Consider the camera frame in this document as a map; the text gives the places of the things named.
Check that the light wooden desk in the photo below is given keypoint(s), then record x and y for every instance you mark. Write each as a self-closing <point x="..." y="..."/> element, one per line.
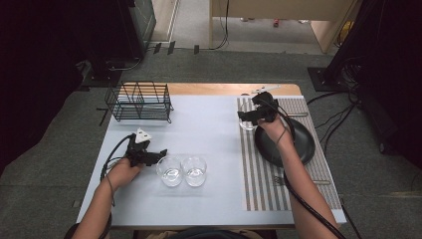
<point x="282" y="8"/>

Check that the small red object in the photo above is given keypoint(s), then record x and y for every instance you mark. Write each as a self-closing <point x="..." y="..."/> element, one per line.
<point x="276" y="22"/>

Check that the clear drinking glass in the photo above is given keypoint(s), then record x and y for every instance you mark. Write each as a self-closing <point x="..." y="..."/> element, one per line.
<point x="195" y="172"/>
<point x="169" y="172"/>
<point x="247" y="127"/>

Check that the silver table knife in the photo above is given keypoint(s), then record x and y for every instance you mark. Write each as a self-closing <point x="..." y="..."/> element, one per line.
<point x="298" y="114"/>

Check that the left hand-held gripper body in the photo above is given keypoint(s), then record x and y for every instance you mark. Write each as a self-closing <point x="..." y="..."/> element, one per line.
<point x="137" y="149"/>

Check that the black round plate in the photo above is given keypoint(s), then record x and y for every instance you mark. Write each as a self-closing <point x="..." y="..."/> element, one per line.
<point x="305" y="142"/>

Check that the silver fork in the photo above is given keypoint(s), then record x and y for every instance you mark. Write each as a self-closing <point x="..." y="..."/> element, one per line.
<point x="323" y="182"/>

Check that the person's right hand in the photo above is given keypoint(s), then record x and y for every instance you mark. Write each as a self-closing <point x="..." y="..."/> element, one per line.
<point x="275" y="131"/>

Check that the pale blue table cover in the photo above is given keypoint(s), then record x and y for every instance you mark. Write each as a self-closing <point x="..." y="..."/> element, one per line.
<point x="199" y="132"/>

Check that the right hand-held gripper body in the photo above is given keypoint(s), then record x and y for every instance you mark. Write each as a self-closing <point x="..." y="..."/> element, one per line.
<point x="267" y="108"/>

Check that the striped grey placemat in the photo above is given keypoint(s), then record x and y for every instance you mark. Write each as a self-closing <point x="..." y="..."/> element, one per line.
<point x="262" y="186"/>

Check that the black curtain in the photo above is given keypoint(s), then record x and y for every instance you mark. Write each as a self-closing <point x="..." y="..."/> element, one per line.
<point x="40" y="66"/>
<point x="391" y="66"/>

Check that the black stand base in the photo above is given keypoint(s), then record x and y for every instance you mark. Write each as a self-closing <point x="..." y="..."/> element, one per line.
<point x="318" y="79"/>

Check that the dark equipment cabinet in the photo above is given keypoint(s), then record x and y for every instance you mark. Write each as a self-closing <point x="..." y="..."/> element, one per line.
<point x="142" y="26"/>

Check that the person's left hand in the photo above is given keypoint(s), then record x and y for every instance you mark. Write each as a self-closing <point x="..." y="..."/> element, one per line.
<point x="121" y="172"/>

